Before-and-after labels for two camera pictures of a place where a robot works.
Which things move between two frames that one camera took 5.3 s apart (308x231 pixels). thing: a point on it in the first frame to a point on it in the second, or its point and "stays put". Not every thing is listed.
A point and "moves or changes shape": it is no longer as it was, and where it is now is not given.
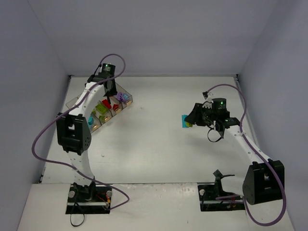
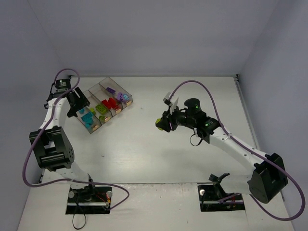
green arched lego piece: (102, 118) stays put
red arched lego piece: (115, 107) to (111, 102)
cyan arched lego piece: (184, 122) moves or changes shape
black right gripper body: (197, 114) to (167, 121)
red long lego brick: (106, 102) stays put
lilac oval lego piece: (120, 96) stays put
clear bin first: (93, 121) stays put
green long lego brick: (100, 109) stays put
